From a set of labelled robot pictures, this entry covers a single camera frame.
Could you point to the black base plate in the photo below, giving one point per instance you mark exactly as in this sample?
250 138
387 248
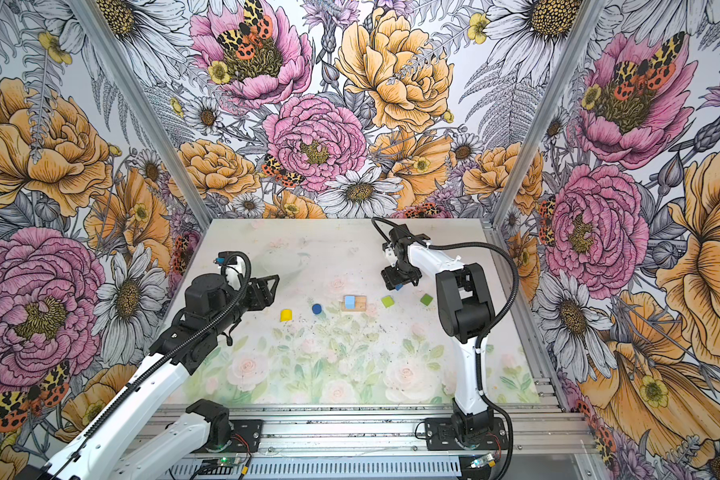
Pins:
449 434
245 436

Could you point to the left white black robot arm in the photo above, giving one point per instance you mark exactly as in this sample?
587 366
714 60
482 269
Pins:
214 304

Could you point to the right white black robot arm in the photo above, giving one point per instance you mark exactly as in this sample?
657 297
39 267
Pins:
465 310

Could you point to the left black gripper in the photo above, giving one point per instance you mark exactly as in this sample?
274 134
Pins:
260 293

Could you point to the left green circuit board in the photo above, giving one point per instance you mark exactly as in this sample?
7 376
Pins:
225 467

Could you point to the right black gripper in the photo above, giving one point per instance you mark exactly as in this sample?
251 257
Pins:
392 279

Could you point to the right green circuit board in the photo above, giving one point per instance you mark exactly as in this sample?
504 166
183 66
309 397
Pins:
485 461

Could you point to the white vented cable duct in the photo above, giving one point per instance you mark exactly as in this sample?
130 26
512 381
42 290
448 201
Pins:
401 467

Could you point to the green circuit board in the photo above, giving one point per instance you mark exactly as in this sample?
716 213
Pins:
225 467
485 461

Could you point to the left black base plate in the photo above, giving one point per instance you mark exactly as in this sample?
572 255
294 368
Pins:
245 436

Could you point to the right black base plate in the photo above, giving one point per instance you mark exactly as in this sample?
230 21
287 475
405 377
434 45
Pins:
449 434

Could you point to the aluminium mounting rail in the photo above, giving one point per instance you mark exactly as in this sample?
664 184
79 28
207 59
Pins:
303 430

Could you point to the natural wood plank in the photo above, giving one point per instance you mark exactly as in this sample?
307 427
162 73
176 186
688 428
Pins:
361 304

